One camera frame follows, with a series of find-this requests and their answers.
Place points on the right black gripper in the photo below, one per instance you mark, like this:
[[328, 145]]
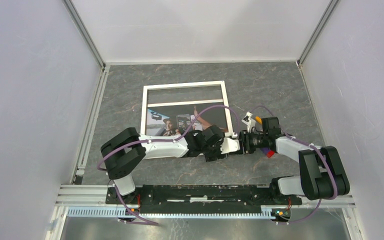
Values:
[[244, 138]]

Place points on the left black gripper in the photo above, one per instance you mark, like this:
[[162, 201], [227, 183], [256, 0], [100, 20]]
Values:
[[217, 155]]

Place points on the orange handled screwdriver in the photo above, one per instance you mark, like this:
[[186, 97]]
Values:
[[259, 120]]

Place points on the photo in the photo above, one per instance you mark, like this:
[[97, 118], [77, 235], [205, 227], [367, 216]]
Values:
[[174, 118]]

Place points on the white photo frame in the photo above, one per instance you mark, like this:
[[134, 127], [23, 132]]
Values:
[[182, 92]]

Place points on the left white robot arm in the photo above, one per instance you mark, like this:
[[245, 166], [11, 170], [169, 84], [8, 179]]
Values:
[[125, 151]]

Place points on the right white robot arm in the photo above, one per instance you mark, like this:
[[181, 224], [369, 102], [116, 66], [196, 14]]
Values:
[[321, 172]]

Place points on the purple and red block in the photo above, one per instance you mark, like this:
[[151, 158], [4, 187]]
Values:
[[267, 152]]

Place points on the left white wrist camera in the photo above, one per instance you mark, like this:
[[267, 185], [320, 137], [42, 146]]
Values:
[[230, 143]]

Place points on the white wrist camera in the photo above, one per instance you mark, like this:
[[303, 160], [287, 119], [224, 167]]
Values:
[[230, 143], [248, 121]]

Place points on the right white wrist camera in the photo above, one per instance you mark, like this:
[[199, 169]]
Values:
[[248, 121]]

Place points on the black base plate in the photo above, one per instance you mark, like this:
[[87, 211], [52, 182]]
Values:
[[207, 199]]

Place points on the slotted cable duct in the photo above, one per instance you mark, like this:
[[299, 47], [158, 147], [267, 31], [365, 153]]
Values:
[[122, 213]]

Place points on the aluminium rail front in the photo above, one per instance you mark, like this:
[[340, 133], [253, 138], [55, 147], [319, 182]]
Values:
[[95, 196]]

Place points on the right aluminium corner post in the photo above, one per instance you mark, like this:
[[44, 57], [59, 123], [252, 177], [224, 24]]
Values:
[[329, 10]]

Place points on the aluminium corner post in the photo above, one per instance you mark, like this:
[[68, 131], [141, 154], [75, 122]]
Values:
[[81, 27], [329, 10]]

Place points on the left aluminium corner post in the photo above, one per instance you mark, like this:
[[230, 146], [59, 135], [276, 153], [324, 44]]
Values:
[[81, 27]]

